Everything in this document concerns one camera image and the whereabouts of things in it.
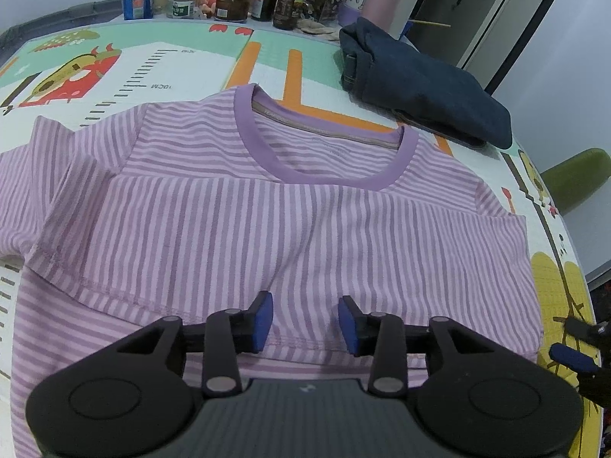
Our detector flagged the folded navy pants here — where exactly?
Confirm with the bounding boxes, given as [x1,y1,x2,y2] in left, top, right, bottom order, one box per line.
[339,16,512,150]

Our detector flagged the dark door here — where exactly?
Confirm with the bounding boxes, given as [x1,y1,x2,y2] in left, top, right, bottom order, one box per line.
[406,0,574,92]

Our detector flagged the purple striped shirt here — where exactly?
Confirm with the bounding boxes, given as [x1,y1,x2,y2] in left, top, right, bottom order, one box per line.
[0,83,545,458]

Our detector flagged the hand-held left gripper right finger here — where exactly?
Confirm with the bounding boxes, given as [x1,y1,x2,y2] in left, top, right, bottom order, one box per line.
[338,296,497,398]

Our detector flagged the pink tumbler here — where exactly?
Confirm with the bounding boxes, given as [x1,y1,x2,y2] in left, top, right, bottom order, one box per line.
[360,0,404,35]

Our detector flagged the dark brown jar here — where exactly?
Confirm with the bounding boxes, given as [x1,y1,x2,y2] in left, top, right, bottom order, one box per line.
[215,0,251,24]

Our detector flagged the colourful cartoon play mat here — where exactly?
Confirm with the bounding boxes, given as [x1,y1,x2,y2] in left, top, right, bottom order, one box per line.
[0,24,597,458]

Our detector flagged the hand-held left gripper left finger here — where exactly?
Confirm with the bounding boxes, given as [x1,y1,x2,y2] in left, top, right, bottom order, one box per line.
[117,291,275,398]

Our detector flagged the green chair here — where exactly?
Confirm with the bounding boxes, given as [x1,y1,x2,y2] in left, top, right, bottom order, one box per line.
[544,148,611,215]

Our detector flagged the green-lid white bottle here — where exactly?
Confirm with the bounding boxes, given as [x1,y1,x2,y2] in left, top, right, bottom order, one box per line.
[172,0,200,20]

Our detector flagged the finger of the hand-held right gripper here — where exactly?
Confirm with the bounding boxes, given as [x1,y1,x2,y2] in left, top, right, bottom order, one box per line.
[549,342,601,377]
[566,317,611,345]

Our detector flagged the beige cloth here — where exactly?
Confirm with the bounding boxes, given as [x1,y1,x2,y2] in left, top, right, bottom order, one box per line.
[295,19,338,42]

